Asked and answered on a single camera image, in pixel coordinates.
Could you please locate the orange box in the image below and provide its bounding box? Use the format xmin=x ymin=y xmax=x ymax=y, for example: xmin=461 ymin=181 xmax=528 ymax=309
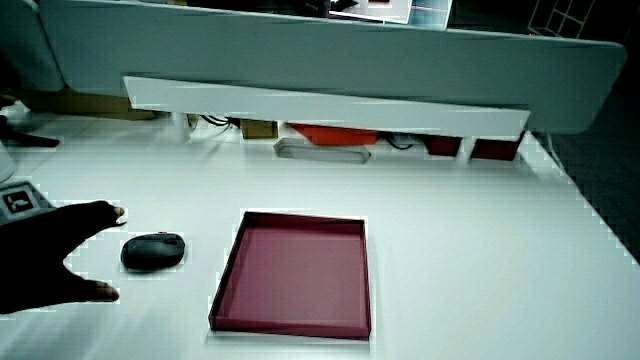
xmin=289 ymin=123 xmax=379 ymax=147

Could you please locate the flat brown cardboard box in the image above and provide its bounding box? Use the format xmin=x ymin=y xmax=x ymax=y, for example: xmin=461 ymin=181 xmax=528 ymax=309
xmin=19 ymin=88 xmax=157 ymax=122

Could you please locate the black cable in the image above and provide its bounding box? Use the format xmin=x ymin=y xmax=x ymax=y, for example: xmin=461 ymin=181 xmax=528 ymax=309
xmin=383 ymin=133 xmax=415 ymax=151
xmin=199 ymin=114 xmax=241 ymax=128

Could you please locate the maroon shallow tray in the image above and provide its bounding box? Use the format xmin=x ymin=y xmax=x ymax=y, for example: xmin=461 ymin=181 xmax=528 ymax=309
xmin=208 ymin=211 xmax=373 ymax=341

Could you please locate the white round object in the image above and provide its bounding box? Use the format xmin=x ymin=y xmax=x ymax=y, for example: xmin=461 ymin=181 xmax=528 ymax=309
xmin=0 ymin=142 xmax=17 ymax=183

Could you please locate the small cardboard box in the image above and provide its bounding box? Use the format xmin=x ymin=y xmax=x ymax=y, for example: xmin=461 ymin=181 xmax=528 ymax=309
xmin=240 ymin=118 xmax=279 ymax=140

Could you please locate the black stand base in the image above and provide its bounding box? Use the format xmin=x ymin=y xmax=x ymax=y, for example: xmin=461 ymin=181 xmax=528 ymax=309
xmin=0 ymin=94 xmax=60 ymax=149

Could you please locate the black computer mouse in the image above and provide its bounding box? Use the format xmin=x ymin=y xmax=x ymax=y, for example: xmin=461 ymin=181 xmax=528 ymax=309
xmin=120 ymin=232 xmax=187 ymax=272

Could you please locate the dark red box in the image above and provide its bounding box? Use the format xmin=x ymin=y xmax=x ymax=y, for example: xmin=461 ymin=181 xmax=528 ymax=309
xmin=469 ymin=131 xmax=526 ymax=162
xmin=422 ymin=134 xmax=463 ymax=158

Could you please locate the grey desk divider panel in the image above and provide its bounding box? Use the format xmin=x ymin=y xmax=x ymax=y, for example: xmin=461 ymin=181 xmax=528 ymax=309
xmin=38 ymin=0 xmax=628 ymax=135
xmin=0 ymin=0 xmax=65 ymax=93

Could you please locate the person's right hand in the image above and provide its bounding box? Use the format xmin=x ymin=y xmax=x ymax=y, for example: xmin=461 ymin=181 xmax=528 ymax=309
xmin=0 ymin=181 xmax=126 ymax=316

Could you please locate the grey flat tray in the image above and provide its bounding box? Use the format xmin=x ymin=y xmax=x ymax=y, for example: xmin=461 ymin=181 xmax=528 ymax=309
xmin=273 ymin=137 xmax=372 ymax=165

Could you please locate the white desk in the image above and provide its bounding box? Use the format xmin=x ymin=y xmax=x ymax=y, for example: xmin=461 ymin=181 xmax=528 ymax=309
xmin=0 ymin=102 xmax=640 ymax=360

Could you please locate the white wire rack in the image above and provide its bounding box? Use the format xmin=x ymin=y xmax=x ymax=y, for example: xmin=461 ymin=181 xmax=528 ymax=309
xmin=527 ymin=0 xmax=596 ymax=40

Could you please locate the white desk shelf riser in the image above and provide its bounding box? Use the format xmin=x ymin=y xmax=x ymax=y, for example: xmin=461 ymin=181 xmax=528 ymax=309
xmin=123 ymin=75 xmax=531 ymax=162

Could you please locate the white printed paper sheet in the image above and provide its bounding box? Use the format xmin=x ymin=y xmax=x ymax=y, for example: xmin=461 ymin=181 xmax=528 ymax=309
xmin=328 ymin=0 xmax=453 ymax=31

